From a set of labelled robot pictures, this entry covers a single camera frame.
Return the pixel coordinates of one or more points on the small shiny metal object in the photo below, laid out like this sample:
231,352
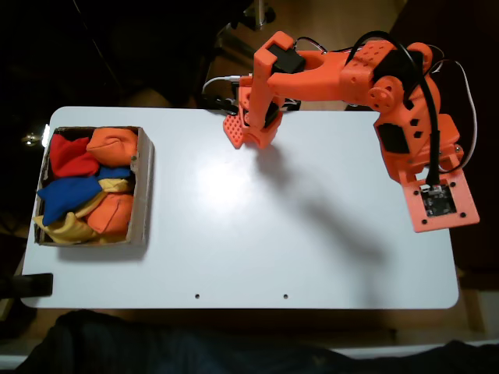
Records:
29,139

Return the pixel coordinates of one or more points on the orange bean bag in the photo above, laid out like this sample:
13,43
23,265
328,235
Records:
111,214
113,148

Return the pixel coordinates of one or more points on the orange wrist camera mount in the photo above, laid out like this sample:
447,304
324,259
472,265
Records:
413,202

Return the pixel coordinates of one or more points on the person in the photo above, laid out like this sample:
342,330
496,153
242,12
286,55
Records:
156,350

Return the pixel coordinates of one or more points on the blue bean bag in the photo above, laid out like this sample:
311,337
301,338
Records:
66,195

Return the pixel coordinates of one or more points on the dark brown furniture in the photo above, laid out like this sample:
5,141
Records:
483,39

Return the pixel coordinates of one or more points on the black table clamp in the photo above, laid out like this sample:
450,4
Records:
31,284

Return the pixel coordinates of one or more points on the cardboard box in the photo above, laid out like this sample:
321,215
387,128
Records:
142,195

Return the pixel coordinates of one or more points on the red bean bag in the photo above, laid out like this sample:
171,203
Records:
70,159

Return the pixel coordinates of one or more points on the yellow bean bag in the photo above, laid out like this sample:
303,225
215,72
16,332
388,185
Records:
66,231
113,185

